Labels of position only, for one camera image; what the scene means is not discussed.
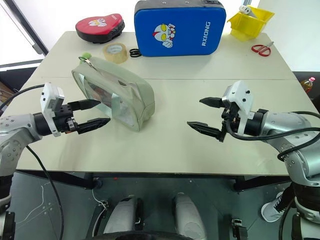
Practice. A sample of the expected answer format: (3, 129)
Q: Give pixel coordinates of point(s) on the red black focus mitt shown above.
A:
(100, 27)

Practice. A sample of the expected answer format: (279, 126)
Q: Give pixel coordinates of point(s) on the dark whiteboard frame bar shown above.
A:
(27, 30)

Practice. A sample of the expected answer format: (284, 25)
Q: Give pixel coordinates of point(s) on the green pompom zipper charm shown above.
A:
(86, 55)

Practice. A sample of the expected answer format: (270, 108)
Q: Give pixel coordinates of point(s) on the clear packing tape roll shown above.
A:
(117, 56)

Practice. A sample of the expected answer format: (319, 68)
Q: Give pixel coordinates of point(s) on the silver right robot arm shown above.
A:
(282, 125)

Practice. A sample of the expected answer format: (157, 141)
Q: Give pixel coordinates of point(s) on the pale green transparent pouch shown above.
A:
(130, 92)

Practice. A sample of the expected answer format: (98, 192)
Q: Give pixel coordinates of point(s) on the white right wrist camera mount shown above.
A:
(241, 96)

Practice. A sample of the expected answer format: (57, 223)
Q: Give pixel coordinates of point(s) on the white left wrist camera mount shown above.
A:
(48, 97)

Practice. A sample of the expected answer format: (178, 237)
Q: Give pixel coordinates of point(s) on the white object in bin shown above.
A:
(245, 9)

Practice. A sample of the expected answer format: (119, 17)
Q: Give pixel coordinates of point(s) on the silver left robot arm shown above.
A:
(15, 130)

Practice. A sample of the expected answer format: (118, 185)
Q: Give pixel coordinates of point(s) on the yellow plastic bin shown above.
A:
(246, 26)

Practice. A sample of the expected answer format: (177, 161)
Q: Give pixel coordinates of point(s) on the grey left robot leg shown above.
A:
(122, 215)

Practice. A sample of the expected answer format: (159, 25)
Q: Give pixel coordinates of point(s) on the yellow bottle pink cap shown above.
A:
(308, 85)

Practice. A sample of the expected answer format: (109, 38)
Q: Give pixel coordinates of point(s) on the grey right robot leg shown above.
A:
(187, 215)

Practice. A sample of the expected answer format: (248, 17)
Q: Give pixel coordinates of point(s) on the black table frame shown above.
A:
(160, 175)

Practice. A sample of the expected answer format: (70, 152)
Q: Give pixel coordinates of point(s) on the grey robot leg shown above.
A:
(187, 215)
(122, 215)

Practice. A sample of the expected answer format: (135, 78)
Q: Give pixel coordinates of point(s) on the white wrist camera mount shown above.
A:
(48, 97)
(241, 96)

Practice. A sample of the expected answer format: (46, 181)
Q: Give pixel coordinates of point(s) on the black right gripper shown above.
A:
(232, 117)

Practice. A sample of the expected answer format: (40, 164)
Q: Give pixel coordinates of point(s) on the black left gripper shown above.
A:
(63, 120)

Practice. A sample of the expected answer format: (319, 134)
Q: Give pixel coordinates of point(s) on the white grey sneaker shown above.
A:
(272, 208)

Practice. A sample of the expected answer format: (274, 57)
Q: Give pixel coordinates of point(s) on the black coiled rings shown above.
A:
(135, 52)

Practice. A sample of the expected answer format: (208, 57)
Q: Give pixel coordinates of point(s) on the blue cartoon kick pad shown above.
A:
(185, 32)

